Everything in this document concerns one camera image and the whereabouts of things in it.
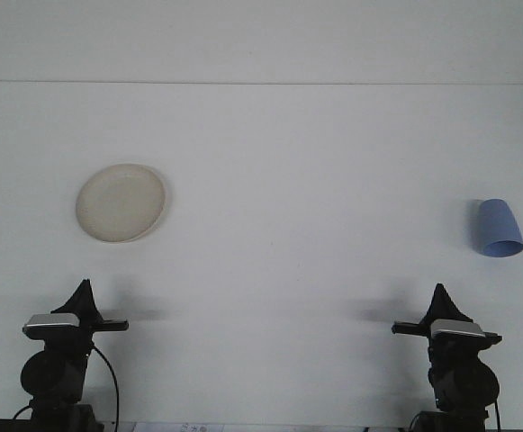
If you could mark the pale blue cup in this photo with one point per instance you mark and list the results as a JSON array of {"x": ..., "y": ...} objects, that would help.
[{"x": 497, "y": 225}]

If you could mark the pale round plate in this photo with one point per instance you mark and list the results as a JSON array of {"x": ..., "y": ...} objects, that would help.
[{"x": 121, "y": 202}]

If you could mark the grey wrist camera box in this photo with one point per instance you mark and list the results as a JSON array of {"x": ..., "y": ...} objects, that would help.
[
  {"x": 457, "y": 327},
  {"x": 51, "y": 320}
]

